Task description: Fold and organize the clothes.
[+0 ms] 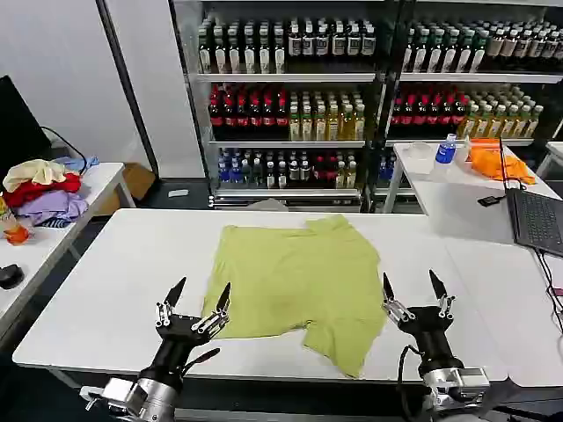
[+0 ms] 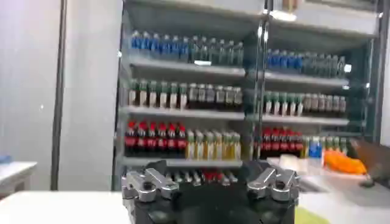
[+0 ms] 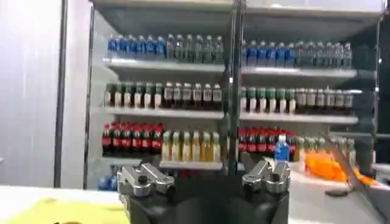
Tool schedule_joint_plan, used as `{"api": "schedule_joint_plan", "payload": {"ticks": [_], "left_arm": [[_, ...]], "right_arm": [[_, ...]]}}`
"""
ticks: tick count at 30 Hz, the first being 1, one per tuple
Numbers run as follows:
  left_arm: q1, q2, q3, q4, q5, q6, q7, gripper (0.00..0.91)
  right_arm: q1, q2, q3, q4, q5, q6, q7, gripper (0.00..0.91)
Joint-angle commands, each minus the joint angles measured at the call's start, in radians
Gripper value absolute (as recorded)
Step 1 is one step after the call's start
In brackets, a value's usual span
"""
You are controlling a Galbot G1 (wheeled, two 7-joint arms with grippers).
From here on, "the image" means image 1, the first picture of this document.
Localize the small orange object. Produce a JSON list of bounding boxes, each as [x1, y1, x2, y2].
[[4, 224, 34, 245]]

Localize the grey rounded object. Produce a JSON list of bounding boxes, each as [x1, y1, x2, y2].
[[248, 198, 289, 212]]

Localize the steel shelf with bottles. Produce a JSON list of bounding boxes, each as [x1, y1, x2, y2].
[[373, 0, 563, 213], [169, 0, 388, 213]]

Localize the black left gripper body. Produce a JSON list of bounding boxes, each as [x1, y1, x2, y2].
[[139, 312, 223, 391]]

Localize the white side table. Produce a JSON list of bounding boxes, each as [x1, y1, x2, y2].
[[0, 161, 137, 335], [383, 141, 563, 247]]

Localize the green shirt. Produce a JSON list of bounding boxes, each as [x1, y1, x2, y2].
[[201, 214, 388, 380]]

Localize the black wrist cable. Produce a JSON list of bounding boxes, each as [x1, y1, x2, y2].
[[397, 345, 424, 422], [179, 347, 222, 375]]

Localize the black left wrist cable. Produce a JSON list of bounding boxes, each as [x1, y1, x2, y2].
[[179, 347, 222, 375]]

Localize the purple cloth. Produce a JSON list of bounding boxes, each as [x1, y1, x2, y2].
[[15, 191, 91, 229]]

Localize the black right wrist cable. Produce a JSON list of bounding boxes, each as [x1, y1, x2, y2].
[[397, 345, 424, 422]]

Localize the black monitor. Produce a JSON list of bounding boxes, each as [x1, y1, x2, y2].
[[0, 74, 54, 181]]

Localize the cream cloth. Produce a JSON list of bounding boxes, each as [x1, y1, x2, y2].
[[2, 159, 69, 193]]

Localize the black slanted frame pole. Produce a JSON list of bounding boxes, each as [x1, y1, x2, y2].
[[95, 0, 160, 177]]

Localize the orange cloth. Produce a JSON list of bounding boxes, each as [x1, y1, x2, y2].
[[468, 137, 537, 186]]

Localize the red cloth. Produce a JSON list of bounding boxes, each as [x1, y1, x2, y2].
[[3, 172, 83, 207]]

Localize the blue label water bottle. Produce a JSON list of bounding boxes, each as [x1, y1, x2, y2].
[[434, 134, 458, 171]]

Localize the yellow labelled bottle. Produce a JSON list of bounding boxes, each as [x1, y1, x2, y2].
[[0, 195, 21, 236]]

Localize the dark grey laptop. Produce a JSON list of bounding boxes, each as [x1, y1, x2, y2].
[[499, 135, 563, 258]]

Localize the light blue cloth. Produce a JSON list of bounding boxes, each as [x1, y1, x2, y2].
[[52, 154, 101, 173]]

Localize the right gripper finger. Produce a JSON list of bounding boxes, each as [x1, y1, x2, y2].
[[381, 271, 417, 326], [428, 268, 457, 320]]

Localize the black monitor cable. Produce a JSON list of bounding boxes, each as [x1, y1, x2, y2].
[[41, 126, 91, 177]]

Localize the cardboard box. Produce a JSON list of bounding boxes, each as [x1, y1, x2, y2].
[[94, 162, 157, 216]]

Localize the black laptop cable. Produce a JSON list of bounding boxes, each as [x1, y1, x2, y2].
[[534, 248, 563, 331]]

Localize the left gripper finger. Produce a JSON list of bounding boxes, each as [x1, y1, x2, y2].
[[154, 275, 187, 329], [191, 281, 232, 336]]

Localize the round black object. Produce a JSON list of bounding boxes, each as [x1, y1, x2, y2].
[[0, 263, 24, 290]]

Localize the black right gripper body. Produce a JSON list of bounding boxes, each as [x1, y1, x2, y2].
[[395, 305, 466, 375]]

